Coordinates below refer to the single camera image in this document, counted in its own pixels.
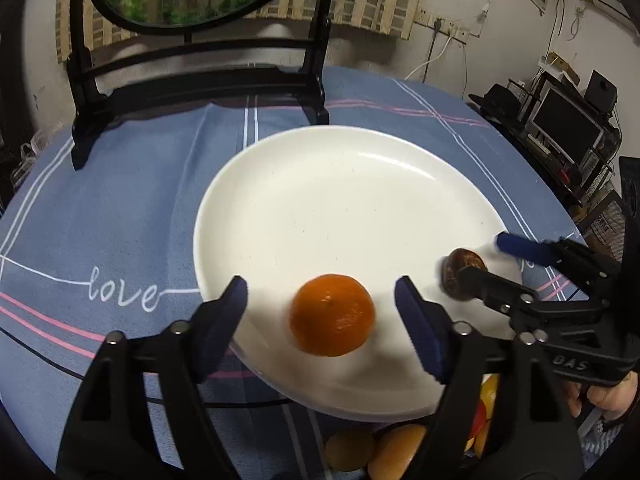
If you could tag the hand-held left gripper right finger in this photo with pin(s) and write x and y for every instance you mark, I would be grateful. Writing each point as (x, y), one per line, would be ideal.
(417, 320)

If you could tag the person's right hand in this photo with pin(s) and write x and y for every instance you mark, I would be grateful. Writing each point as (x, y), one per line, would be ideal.
(607, 400)

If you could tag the blue striped tablecloth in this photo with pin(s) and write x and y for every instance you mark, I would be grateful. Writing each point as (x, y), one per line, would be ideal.
(125, 210)

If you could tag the white wall socket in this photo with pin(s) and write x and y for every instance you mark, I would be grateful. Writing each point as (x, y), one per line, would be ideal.
(457, 32)
(430, 19)

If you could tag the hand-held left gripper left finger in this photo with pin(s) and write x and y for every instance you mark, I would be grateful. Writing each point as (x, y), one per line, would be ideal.
(227, 320)

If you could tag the black metal rack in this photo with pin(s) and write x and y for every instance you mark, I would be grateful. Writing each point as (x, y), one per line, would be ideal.
(611, 135)

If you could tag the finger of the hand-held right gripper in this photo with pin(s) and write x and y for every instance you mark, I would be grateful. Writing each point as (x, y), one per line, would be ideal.
(490, 285)
(525, 250)

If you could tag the white plate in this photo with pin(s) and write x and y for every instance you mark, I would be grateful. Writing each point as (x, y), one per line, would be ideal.
(340, 210)

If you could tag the computer monitor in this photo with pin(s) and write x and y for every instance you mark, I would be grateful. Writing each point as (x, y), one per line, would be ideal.
(565, 125)

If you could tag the black speaker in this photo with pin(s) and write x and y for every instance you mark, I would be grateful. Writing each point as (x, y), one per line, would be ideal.
(600, 91)

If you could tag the goldfish round screen black stand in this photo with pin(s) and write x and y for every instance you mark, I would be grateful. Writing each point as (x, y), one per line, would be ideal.
(200, 87)

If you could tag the cardboard box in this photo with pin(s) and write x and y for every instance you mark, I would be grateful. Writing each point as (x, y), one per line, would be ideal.
(565, 66)

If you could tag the bamboo brick wall hanging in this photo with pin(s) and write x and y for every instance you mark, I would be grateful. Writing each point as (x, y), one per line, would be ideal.
(370, 0)

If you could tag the orange mandarin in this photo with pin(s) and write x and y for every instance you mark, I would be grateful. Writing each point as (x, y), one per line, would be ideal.
(332, 315)

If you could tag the black mesh panel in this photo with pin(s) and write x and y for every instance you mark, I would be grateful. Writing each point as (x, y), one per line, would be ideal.
(605, 220)

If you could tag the black hat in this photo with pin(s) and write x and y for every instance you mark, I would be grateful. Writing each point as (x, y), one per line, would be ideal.
(500, 100)

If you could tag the brown chestnut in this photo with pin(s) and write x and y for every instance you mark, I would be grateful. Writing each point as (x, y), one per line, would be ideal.
(460, 260)

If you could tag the clear plastic bag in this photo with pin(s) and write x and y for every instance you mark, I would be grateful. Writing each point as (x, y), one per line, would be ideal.
(30, 152)

